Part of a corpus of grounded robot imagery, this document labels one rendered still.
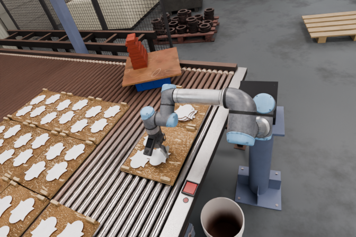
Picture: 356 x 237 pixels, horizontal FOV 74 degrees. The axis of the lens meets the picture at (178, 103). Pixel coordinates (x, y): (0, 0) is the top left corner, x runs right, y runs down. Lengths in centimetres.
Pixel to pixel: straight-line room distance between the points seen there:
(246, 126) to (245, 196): 139
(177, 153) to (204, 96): 50
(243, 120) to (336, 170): 175
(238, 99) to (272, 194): 147
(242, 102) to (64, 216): 109
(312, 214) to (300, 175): 36
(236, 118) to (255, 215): 138
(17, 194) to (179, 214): 99
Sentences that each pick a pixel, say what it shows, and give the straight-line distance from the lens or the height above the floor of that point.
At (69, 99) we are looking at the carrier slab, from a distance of 233.
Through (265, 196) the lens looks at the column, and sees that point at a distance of 234.
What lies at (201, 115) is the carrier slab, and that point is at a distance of 165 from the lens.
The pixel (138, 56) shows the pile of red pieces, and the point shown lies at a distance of 209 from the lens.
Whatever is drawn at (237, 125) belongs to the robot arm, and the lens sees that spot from 99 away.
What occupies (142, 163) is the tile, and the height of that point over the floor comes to 94.
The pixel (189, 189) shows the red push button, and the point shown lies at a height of 93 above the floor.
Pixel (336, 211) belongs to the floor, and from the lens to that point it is 241.
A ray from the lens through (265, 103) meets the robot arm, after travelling 140.
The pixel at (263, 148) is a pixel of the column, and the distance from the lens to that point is 181.
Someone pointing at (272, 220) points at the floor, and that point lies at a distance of 226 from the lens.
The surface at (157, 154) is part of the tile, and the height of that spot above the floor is 95.
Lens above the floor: 205
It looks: 39 degrees down
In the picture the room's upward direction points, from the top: 13 degrees counter-clockwise
